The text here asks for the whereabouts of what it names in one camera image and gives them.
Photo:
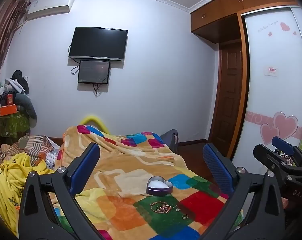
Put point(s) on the striped brown curtain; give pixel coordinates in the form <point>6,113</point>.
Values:
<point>3,42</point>

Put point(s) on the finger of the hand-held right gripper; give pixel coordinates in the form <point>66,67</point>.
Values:
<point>282,147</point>
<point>263,153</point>

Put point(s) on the green printed box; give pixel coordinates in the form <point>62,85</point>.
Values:
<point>12,126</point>

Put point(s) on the dark backpack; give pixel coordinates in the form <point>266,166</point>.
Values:
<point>169,140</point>

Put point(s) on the purple heart-shaped tin box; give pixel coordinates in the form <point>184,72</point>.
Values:
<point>153,191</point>

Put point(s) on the wooden overhead cabinet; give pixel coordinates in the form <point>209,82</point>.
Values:
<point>223,7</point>

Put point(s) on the colourful checked blanket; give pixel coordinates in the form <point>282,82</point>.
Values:
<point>131,170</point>

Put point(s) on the yellow printed blanket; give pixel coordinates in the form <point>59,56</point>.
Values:
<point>8,180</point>

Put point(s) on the pile of clothes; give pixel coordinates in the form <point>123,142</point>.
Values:
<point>17,82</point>

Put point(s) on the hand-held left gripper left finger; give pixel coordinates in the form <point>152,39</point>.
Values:
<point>87,160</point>

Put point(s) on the small silver earring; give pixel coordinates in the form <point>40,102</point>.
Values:
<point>178,208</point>

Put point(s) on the orange box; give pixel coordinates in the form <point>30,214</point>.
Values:
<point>7,110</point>

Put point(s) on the wooden room door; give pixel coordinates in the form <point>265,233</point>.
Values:
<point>229,92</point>

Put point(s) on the black wall television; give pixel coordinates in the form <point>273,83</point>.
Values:
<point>98,43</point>

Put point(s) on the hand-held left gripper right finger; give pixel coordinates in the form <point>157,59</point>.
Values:
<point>216,162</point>

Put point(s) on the white printed sheet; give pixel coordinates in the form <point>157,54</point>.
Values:
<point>52,157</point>

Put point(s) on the small black monitor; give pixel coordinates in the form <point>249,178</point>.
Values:
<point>94,71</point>

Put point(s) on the white red sticker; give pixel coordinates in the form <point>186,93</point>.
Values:
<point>271,70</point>

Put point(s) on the yellow curved headboard tube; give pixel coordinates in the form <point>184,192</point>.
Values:
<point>91,118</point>

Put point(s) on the striped quilt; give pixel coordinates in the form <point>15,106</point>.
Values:
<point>33,145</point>

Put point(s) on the white air conditioner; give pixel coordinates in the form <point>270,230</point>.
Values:
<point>49,7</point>

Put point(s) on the small red box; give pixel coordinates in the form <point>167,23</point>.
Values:
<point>10,99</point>

